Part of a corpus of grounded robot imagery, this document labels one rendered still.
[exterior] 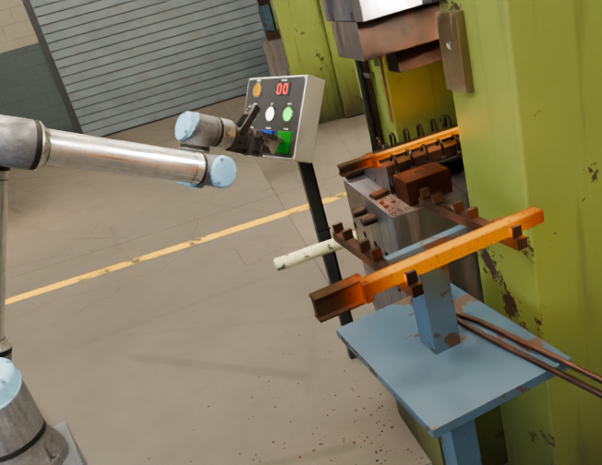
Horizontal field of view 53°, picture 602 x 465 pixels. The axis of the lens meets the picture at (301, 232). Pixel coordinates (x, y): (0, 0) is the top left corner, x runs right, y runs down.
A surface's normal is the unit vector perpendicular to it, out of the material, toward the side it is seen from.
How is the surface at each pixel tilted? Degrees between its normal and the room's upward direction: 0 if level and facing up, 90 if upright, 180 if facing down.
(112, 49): 90
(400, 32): 90
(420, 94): 90
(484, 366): 0
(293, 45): 90
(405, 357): 0
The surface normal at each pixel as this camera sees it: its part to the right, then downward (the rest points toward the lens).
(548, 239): 0.25, 0.32
